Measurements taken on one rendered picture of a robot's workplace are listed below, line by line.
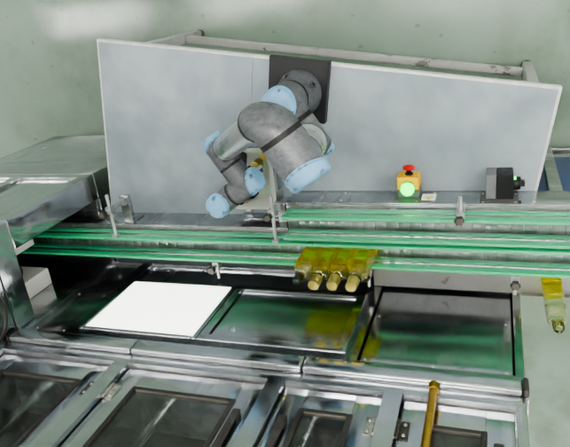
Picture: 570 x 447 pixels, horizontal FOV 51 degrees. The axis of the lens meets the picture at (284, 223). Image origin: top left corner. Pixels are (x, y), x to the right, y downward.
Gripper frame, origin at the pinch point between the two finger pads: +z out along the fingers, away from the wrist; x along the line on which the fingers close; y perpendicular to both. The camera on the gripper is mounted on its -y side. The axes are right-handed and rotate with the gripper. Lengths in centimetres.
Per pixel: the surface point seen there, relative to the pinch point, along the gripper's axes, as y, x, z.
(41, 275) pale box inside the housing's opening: 35, -86, -24
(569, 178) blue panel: 14, 103, 22
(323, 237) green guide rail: 20.5, 26.6, -14.6
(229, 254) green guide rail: 30.0, -10.7, -10.9
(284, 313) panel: 39, 16, -33
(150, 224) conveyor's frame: 20.2, -43.6, -7.0
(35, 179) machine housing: 4, -99, 1
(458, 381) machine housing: 40, 72, -58
